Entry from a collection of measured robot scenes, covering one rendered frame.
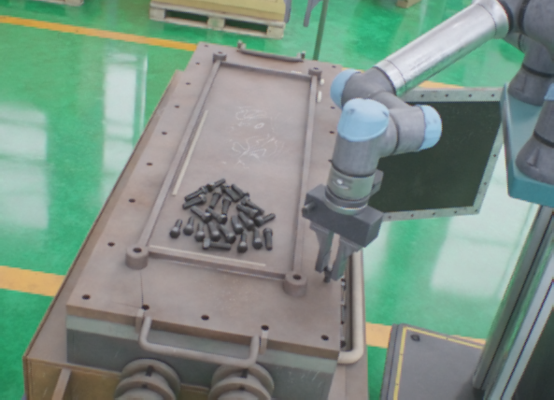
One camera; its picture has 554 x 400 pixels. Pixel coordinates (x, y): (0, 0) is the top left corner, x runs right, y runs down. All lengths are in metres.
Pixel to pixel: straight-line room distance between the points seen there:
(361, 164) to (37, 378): 0.68
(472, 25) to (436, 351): 1.71
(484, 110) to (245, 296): 1.74
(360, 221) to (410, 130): 0.17
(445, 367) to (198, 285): 1.69
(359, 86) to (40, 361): 0.73
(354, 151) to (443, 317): 2.48
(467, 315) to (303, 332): 2.47
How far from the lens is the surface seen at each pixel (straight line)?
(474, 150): 2.90
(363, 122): 1.14
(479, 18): 1.43
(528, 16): 1.44
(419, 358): 2.83
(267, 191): 1.56
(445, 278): 3.84
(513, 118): 2.17
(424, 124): 1.23
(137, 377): 1.24
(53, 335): 1.37
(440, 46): 1.37
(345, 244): 1.26
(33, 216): 3.86
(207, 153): 1.67
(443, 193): 2.94
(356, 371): 1.38
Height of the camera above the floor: 2.17
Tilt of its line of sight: 31 degrees down
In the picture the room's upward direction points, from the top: 9 degrees clockwise
